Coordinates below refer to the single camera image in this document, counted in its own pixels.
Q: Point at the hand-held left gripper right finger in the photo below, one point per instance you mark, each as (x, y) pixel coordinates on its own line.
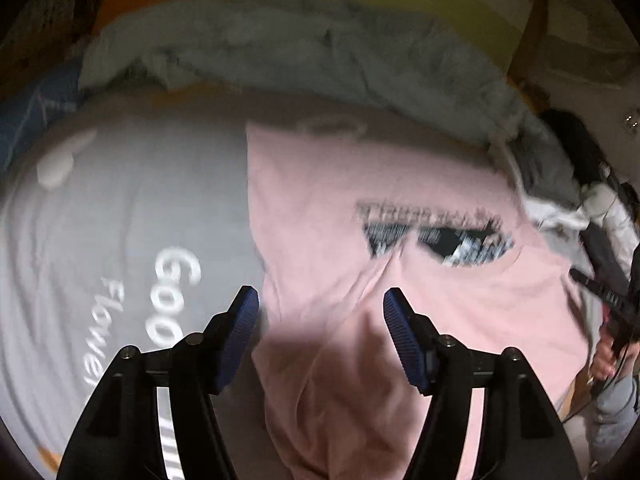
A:
(405, 340)

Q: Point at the dark grey garment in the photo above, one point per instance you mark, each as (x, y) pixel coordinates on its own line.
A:
(605, 252)

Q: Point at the folded grey clothes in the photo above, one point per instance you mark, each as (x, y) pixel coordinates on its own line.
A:
(545, 175)

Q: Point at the pink printed T-shirt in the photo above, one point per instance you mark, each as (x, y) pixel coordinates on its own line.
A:
(325, 210)

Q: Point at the wooden bed frame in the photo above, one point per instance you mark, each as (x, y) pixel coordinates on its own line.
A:
(532, 35)

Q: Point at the person's right hand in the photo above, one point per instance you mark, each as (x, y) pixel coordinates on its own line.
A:
(602, 360)

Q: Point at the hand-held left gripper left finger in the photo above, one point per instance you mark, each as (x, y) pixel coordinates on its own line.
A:
(240, 340)

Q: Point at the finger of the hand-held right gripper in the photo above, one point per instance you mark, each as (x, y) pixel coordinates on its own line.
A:
(597, 290)

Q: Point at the black clothing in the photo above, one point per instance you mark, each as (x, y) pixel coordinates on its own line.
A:
(580, 140)

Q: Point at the white clothing pile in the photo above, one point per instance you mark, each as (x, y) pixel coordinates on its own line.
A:
(615, 210)

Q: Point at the grey-green duvet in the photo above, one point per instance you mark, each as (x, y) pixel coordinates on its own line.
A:
(300, 45)

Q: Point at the white garment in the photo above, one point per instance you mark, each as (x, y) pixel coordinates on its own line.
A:
(555, 212)

